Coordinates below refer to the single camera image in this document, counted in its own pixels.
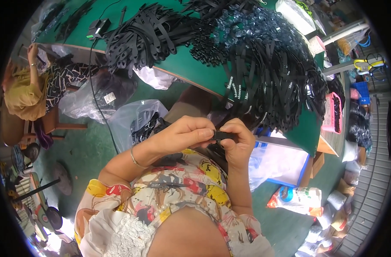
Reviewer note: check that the person's body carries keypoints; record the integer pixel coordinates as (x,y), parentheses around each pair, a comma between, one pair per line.
(169,208)

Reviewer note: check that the black power adapter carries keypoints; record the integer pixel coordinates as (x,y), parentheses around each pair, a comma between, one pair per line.
(98,28)

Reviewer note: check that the pink basket of black parts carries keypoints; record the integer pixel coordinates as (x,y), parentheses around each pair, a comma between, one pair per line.
(332,113)

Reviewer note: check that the white box of parts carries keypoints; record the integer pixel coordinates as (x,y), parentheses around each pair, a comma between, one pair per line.
(295,14)

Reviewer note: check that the heap of bags and cartons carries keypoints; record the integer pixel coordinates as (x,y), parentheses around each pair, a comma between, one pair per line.
(336,205)

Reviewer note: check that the blue box with plastic liner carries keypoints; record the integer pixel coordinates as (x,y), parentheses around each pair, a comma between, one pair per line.
(282,162)

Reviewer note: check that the orange and white packet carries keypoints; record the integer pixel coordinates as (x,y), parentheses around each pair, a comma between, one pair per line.
(296,200)

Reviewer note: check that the grey plastic bag with label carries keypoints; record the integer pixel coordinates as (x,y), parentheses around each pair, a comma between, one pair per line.
(96,96)

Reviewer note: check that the white plastic bag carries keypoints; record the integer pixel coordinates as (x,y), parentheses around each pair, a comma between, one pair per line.
(155,78)

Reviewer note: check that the green table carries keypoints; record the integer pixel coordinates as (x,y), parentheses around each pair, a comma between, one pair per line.
(182,61)

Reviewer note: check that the person's right fingers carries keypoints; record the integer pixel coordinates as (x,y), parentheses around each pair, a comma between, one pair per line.
(229,135)

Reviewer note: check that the person's left hand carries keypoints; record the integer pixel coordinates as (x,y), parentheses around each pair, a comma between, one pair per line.
(178,134)

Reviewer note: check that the pile of clear plastic buckles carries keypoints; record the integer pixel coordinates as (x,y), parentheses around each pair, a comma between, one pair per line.
(246,24)

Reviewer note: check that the wooden stool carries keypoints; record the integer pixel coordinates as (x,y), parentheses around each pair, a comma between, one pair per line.
(51,125)

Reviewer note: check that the person's right hand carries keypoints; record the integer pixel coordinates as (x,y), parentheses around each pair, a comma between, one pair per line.
(237,141)

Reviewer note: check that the pink tape roll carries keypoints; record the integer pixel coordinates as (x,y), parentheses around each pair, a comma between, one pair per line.
(316,45)

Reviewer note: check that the blue crate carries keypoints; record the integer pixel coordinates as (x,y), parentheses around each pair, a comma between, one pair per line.
(360,91)

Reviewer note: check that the pile of small black buckles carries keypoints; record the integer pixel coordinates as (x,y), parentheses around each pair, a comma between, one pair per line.
(203,51)

